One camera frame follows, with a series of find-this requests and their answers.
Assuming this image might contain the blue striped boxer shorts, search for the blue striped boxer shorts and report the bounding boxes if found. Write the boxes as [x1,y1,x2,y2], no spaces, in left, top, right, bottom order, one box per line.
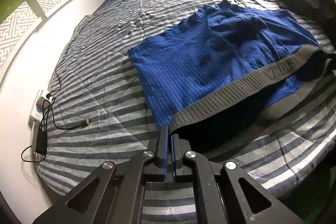
[127,1,335,134]

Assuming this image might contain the striped grey blue quilt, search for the striped grey blue quilt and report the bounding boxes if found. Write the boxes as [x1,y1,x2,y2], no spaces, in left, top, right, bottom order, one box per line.
[36,0,335,223]

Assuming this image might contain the black power adapter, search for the black power adapter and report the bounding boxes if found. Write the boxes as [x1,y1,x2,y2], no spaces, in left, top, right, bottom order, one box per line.
[31,125,47,155]

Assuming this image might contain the short black charger cable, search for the short black charger cable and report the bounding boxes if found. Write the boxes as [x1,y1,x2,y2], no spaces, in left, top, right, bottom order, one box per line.
[20,97,91,164]

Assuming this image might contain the white blue wall socket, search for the white blue wall socket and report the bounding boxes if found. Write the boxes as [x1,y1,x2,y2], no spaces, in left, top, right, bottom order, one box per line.
[29,89,52,127]

